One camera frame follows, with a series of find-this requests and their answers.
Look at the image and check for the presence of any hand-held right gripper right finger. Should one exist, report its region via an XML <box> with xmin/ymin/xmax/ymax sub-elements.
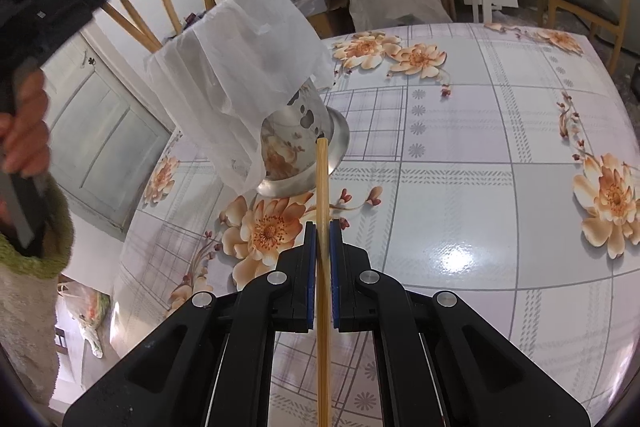
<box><xmin>331</xmin><ymin>221</ymin><xmax>591</xmax><ymax>427</ymax></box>

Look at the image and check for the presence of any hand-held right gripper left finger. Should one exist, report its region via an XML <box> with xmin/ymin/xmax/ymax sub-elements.
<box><xmin>62</xmin><ymin>224</ymin><xmax>318</xmax><ymax>427</ymax></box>

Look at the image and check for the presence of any metal floral utensil holder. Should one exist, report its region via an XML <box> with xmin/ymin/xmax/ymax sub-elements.
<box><xmin>256</xmin><ymin>74</ymin><xmax>351</xmax><ymax>198</ymax></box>

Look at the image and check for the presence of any person's left hand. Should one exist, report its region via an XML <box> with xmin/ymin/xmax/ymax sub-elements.
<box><xmin>0</xmin><ymin>71</ymin><xmax>52</xmax><ymax>178</ymax></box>

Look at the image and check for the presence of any white sheer holder cover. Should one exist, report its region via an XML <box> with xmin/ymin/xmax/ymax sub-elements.
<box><xmin>144</xmin><ymin>0</ymin><xmax>335</xmax><ymax>192</ymax></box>

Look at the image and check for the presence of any white panel door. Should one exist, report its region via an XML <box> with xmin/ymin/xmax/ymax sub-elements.
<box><xmin>35</xmin><ymin>0</ymin><xmax>176</xmax><ymax>243</ymax></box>

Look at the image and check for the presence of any floral plaid tablecloth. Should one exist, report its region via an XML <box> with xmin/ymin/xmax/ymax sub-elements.
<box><xmin>110</xmin><ymin>22</ymin><xmax>640</xmax><ymax>427</ymax></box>

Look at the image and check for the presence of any clear bag with contents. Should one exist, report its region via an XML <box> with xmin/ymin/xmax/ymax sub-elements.
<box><xmin>60</xmin><ymin>279</ymin><xmax>112</xmax><ymax>359</ymax></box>

